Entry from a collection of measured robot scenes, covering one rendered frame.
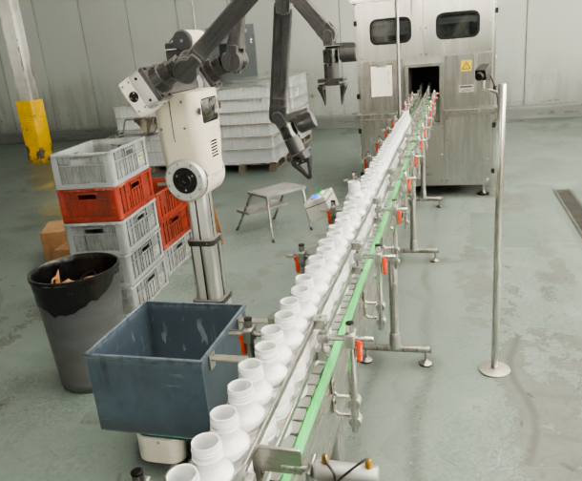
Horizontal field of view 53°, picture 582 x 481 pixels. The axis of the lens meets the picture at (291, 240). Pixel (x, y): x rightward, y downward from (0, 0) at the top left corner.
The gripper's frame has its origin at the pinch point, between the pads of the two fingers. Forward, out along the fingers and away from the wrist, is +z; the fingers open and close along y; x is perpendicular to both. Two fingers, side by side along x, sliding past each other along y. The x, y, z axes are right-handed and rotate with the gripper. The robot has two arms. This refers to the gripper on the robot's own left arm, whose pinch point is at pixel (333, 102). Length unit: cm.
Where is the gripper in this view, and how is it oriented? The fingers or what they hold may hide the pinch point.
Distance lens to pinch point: 230.5
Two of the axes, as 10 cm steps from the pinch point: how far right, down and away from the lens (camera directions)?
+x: -2.5, 3.3, -9.1
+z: 0.9, 9.4, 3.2
